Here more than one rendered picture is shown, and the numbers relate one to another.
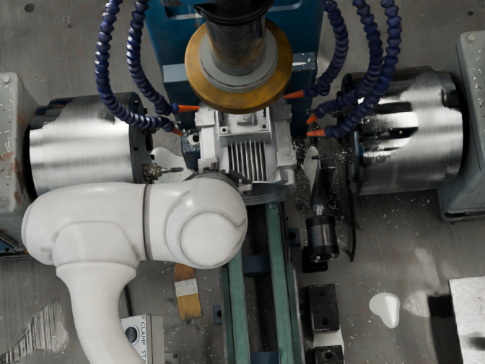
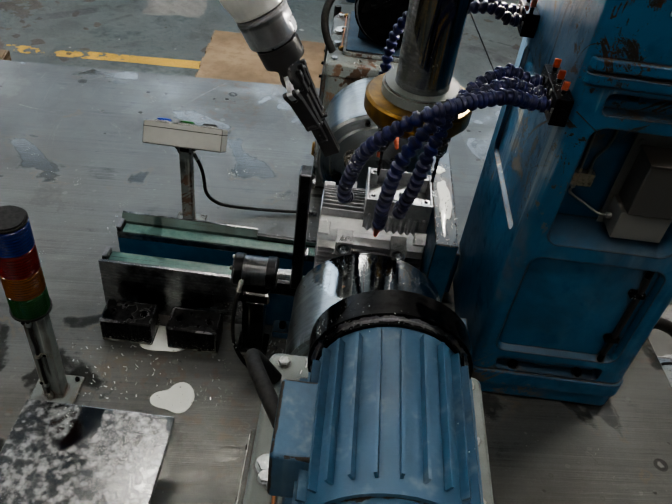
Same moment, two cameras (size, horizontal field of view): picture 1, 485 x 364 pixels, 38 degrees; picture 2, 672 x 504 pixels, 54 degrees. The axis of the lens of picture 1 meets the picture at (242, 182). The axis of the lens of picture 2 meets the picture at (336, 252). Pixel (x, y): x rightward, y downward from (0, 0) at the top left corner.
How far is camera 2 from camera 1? 121 cm
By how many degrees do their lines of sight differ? 50
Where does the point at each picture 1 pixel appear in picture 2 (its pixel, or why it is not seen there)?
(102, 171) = (349, 106)
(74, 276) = not seen: outside the picture
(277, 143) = (363, 238)
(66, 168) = (356, 89)
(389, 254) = (236, 416)
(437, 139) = not seen: hidden behind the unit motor
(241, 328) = (196, 237)
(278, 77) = (394, 110)
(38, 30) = not seen: hidden behind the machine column
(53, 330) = (249, 171)
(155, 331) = (207, 139)
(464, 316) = (122, 420)
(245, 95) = (378, 90)
